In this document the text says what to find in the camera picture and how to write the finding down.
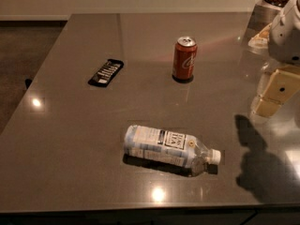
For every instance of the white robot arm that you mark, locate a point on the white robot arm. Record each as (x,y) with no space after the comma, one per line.
(284,36)

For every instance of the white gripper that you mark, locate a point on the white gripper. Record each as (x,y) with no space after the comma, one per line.
(286,37)

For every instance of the jar of brown snacks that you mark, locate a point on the jar of brown snacks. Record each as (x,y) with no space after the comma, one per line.
(265,11)

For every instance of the pale snack packet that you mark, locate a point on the pale snack packet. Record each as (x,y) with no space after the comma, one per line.
(260,40)

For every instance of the red coke can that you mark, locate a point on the red coke can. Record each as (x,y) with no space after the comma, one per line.
(185,52)

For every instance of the blue plastic bottle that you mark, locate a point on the blue plastic bottle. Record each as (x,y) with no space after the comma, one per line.
(169,147)

